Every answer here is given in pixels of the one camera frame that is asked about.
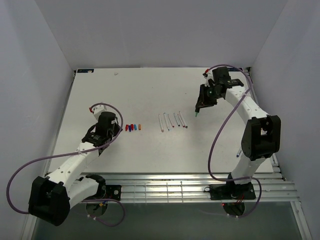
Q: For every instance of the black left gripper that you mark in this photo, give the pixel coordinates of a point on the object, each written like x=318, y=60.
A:
x=116, y=129

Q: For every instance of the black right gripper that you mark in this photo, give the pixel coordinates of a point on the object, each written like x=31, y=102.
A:
x=202, y=101

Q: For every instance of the green black highlighter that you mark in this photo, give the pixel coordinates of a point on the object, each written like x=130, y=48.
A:
x=197, y=111

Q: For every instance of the green capped white pen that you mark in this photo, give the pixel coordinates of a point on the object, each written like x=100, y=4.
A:
x=183, y=120

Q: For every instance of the dark blue capped pen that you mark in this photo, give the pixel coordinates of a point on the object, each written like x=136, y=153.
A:
x=176, y=119

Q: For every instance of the red capped white pen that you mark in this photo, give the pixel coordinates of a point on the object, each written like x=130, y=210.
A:
x=172, y=125

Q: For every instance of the blue capped white pen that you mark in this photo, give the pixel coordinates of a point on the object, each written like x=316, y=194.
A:
x=166, y=121

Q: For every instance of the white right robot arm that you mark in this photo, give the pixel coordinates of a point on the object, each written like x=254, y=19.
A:
x=262, y=133

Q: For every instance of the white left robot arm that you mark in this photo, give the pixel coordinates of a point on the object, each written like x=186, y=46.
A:
x=52, y=197

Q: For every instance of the right blue corner label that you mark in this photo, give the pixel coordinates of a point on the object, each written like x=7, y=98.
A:
x=233, y=69

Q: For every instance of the blue corner label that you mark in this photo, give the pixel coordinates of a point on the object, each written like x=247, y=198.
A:
x=86, y=70
x=233, y=69

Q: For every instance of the left blue corner label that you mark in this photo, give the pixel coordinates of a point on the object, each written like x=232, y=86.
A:
x=86, y=70

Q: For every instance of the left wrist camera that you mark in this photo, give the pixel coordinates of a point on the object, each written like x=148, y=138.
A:
x=97, y=110

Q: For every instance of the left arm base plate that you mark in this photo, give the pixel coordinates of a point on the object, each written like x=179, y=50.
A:
x=113, y=191

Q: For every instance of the aluminium front rail frame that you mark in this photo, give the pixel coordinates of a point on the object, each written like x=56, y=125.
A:
x=193, y=188

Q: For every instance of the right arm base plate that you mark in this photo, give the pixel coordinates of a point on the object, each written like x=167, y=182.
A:
x=230, y=191

